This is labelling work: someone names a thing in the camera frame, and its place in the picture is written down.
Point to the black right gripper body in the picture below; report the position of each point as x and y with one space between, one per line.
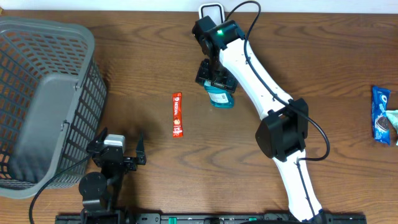
218 74

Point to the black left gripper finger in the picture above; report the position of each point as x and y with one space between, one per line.
99 139
140 150

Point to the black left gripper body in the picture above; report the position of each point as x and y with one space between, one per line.
129 165

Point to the blue mouthwash bottle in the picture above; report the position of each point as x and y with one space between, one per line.
219 98

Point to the red Nescafe coffee stick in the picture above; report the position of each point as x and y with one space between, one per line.
177 115

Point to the blue Oreo cookie pack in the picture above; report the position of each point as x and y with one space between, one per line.
380 122

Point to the green tissue pack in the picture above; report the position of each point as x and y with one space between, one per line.
392 116

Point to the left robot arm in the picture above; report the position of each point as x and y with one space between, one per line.
100 190

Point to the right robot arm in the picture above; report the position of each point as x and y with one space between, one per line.
284 121

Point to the white barcode scanner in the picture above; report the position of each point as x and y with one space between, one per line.
214 10

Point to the grey plastic shopping basket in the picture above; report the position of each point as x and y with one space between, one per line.
52 98

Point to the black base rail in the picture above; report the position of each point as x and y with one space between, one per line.
155 218

